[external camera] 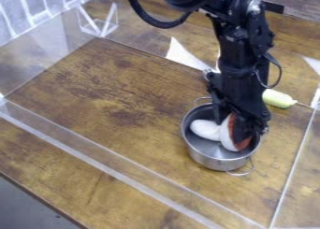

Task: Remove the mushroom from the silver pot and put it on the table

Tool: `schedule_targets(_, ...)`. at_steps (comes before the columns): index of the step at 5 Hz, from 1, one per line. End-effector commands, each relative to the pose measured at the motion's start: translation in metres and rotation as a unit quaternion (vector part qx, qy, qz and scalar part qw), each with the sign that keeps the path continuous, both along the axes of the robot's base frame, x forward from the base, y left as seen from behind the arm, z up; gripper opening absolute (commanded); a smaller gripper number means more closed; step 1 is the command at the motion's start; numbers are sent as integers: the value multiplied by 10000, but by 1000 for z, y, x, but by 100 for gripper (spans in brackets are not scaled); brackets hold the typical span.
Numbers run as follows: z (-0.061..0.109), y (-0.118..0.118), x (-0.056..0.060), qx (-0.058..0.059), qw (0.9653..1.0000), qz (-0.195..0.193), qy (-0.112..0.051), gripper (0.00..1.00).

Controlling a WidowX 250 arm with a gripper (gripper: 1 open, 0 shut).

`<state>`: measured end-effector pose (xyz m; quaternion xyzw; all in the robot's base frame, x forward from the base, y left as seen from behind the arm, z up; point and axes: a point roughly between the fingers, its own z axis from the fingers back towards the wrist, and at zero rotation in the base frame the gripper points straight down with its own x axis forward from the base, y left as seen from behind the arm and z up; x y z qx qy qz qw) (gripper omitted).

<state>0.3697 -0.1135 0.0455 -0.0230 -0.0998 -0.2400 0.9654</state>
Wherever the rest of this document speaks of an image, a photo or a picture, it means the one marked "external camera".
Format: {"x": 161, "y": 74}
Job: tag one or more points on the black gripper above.
{"x": 238, "y": 95}

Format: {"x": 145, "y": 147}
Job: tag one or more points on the plush brown white mushroom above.
{"x": 221, "y": 133}

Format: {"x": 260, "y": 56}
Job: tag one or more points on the silver metal pot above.
{"x": 208, "y": 152}

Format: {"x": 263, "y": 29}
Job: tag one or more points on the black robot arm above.
{"x": 242, "y": 33}

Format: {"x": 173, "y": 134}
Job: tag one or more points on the black bar in background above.
{"x": 273, "y": 7}

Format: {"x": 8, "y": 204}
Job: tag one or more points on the spoon with green handle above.
{"x": 272, "y": 97}

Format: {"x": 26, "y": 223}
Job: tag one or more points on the clear acrylic triangular bracket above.
{"x": 95, "y": 27}

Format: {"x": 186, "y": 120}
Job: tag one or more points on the clear acrylic enclosure wall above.
{"x": 90, "y": 112}

